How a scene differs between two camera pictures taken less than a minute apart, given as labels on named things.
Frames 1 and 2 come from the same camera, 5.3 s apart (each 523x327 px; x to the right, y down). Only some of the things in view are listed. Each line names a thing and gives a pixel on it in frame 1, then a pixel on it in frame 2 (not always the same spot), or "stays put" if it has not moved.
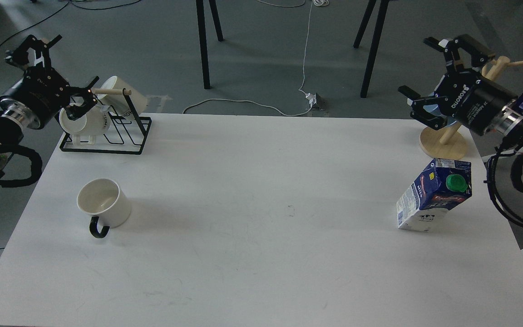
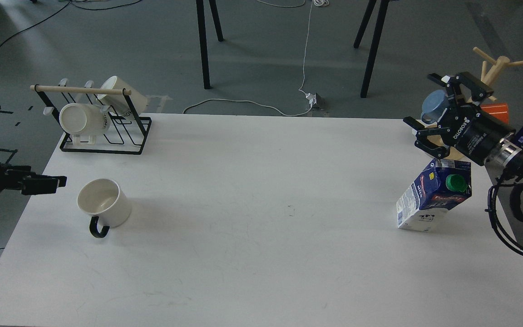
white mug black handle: x=104 y=198 stays put
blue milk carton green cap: x=444 y=184 stays put
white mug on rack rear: x=117 y=103 stays put
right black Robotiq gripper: x=479 y=103 → x=470 y=131
